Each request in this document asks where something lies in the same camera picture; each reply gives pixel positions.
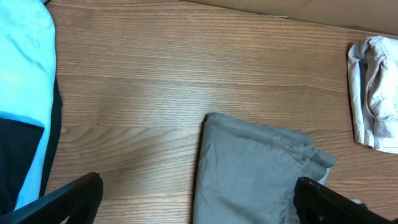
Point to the light blue garment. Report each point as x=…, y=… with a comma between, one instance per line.
x=28, y=68

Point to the black garment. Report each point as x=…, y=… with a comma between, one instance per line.
x=17, y=152

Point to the grey shorts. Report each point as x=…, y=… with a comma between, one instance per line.
x=247, y=172

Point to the folded beige shorts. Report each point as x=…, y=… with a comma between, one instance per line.
x=372, y=78

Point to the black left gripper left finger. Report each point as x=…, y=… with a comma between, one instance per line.
x=76, y=202

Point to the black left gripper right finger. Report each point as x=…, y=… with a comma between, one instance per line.
x=317, y=204

